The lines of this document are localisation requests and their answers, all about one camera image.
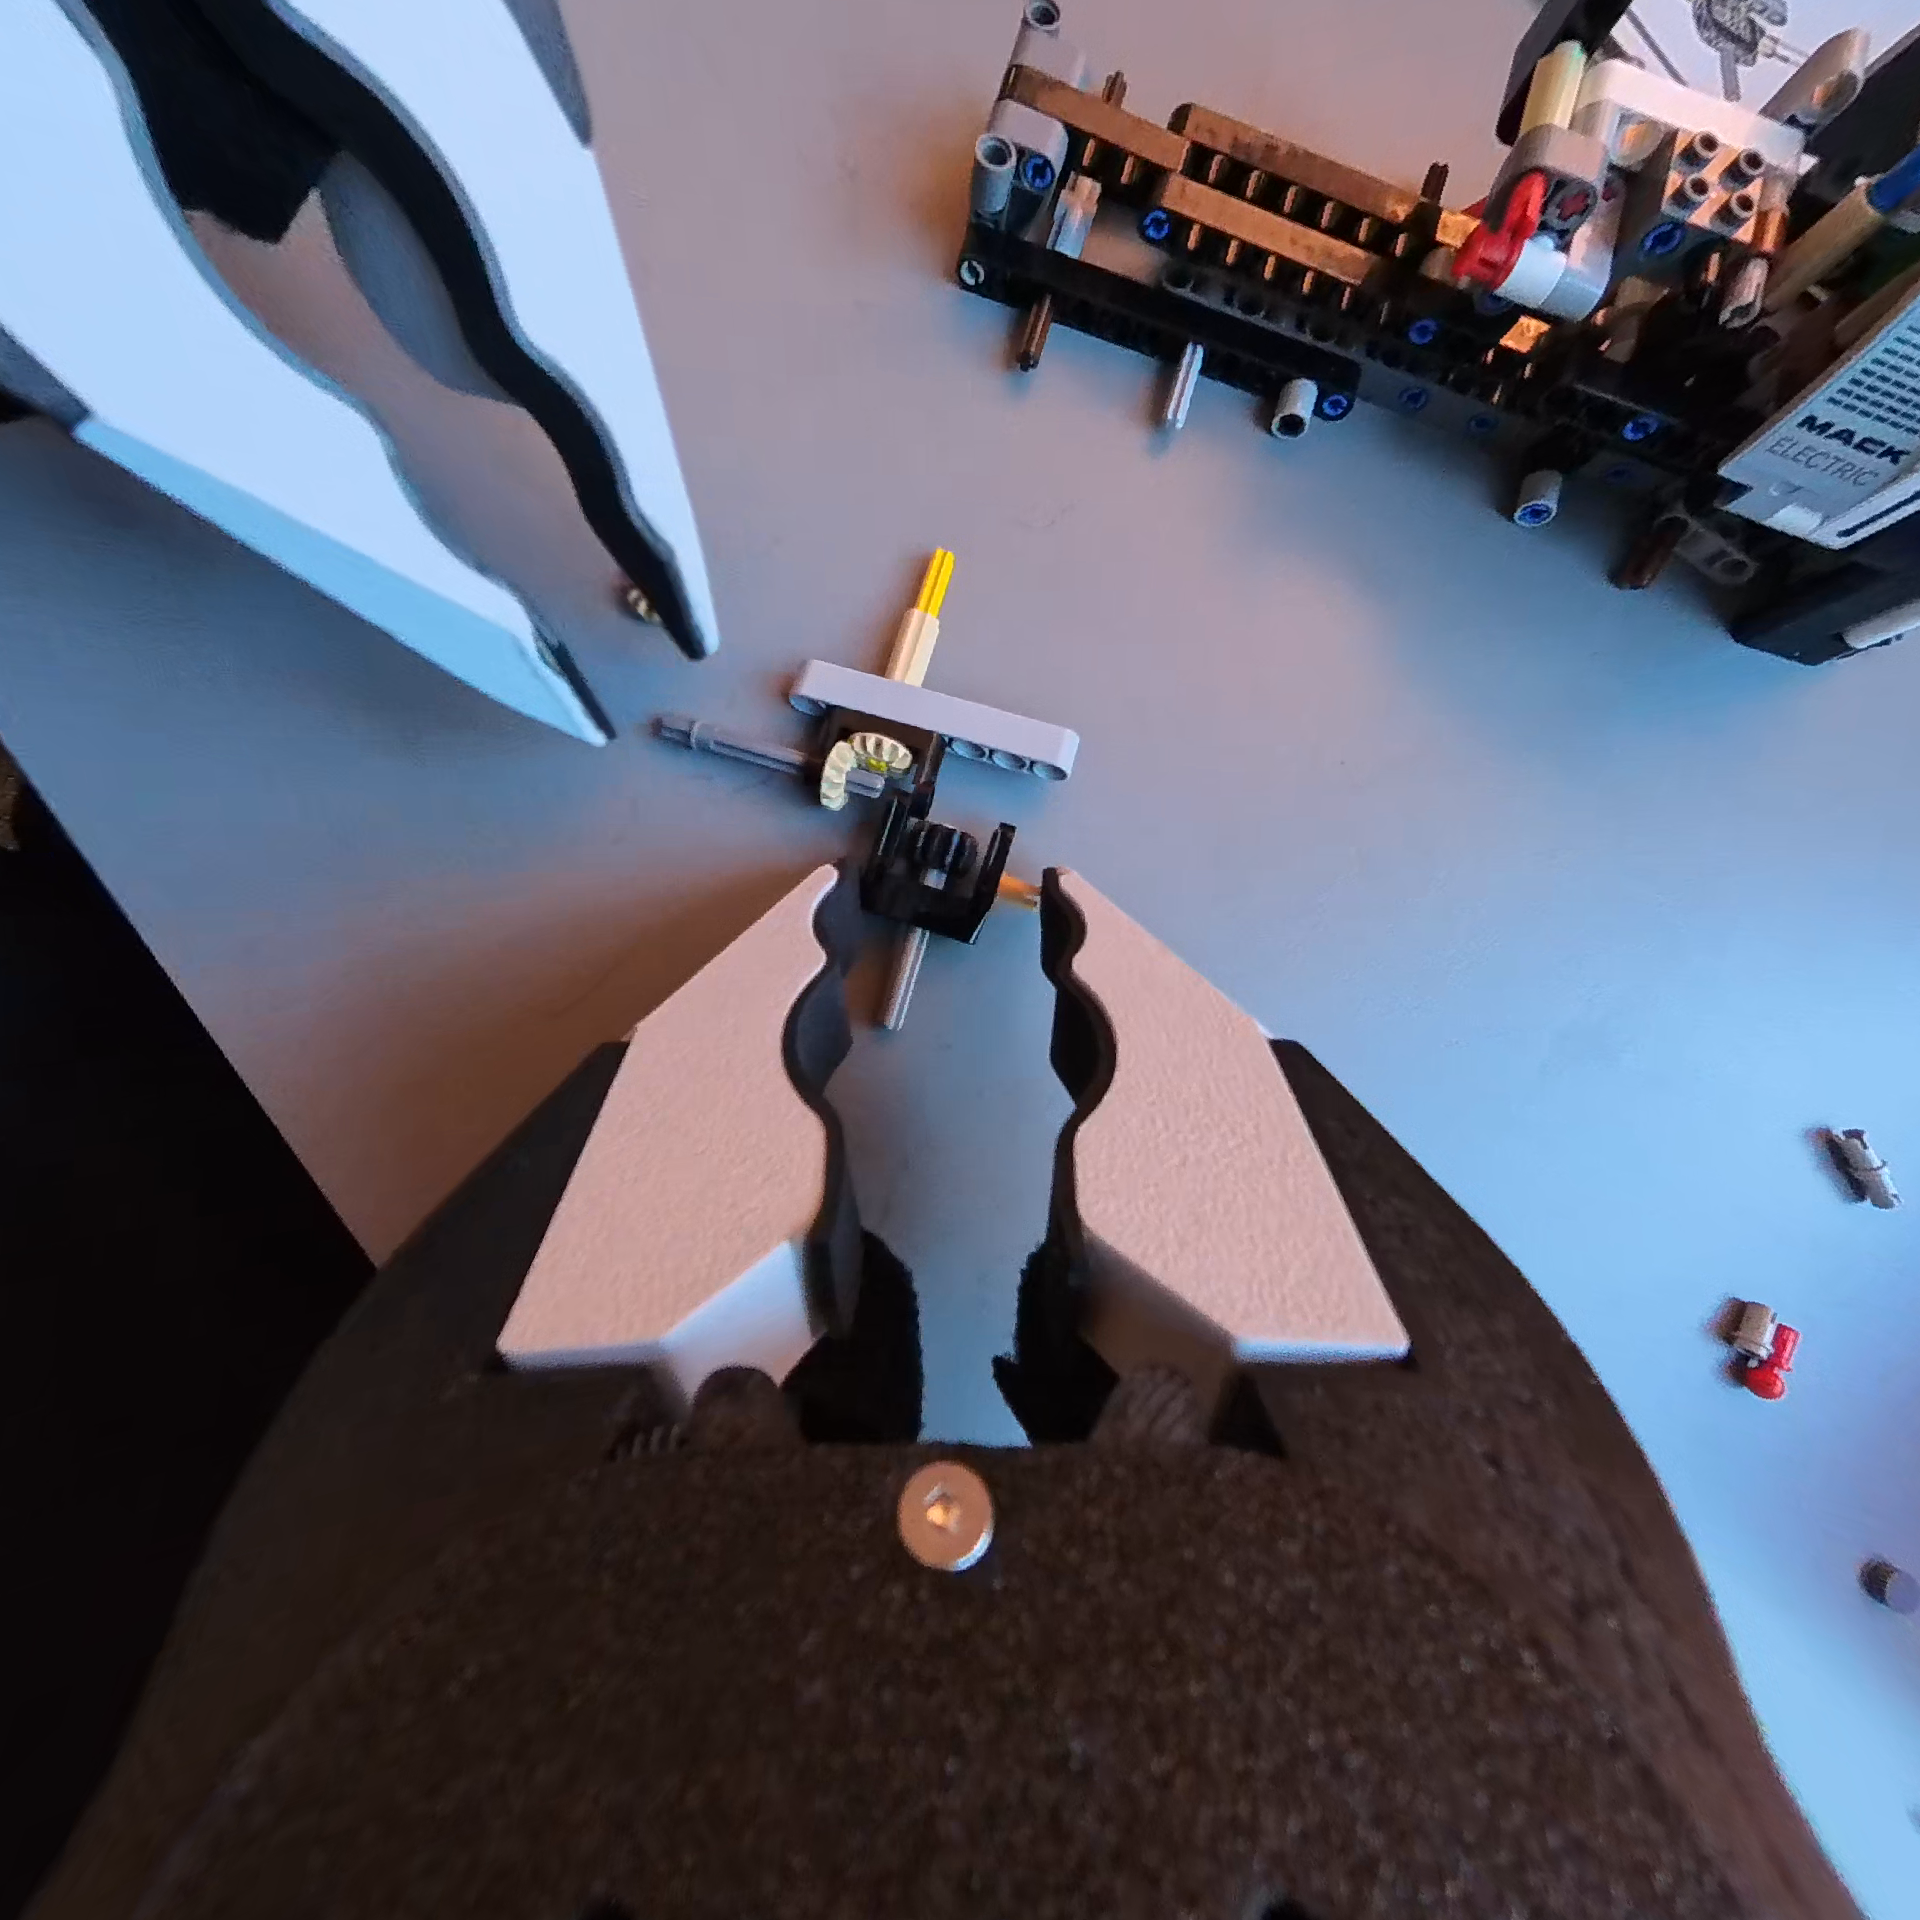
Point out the black lego truck chassis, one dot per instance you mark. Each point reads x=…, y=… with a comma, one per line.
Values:
x=1276, y=224

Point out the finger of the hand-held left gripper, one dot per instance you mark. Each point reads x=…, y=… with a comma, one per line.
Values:
x=329, y=494
x=586, y=360

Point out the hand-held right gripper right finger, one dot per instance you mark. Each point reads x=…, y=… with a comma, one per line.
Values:
x=1200, y=1184

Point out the grey lego connector pin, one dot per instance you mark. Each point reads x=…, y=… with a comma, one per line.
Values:
x=1861, y=1162

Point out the small lego gear axle assembly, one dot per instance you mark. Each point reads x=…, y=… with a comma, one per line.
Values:
x=961, y=720

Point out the lego instruction booklet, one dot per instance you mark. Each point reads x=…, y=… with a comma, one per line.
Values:
x=1798, y=37

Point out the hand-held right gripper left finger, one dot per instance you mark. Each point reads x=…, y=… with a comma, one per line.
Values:
x=674, y=1184

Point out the red and tan lego pin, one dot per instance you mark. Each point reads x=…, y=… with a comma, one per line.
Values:
x=1762, y=1349

